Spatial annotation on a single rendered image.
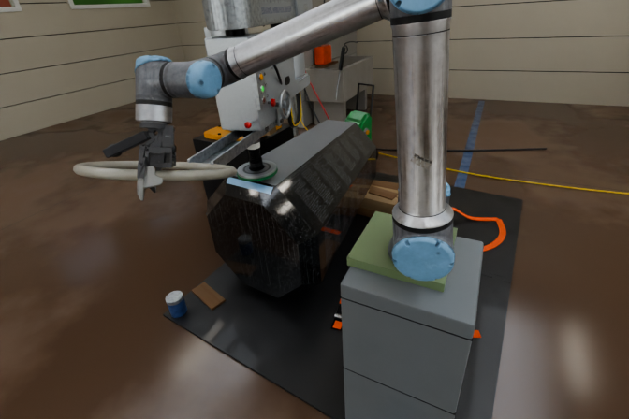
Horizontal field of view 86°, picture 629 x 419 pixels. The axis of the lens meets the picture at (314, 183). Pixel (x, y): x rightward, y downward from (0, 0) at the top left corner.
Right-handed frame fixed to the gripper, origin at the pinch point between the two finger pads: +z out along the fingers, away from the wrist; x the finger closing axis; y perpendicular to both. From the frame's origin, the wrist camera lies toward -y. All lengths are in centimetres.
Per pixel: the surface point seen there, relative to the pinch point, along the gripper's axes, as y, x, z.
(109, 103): -228, 707, -88
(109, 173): -8.8, 0.2, -6.2
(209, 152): 13, 55, -11
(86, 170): -15.8, 4.4, -6.4
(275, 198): 45, 74, 12
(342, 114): 181, 386, -67
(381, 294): 68, -9, 28
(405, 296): 74, -12, 28
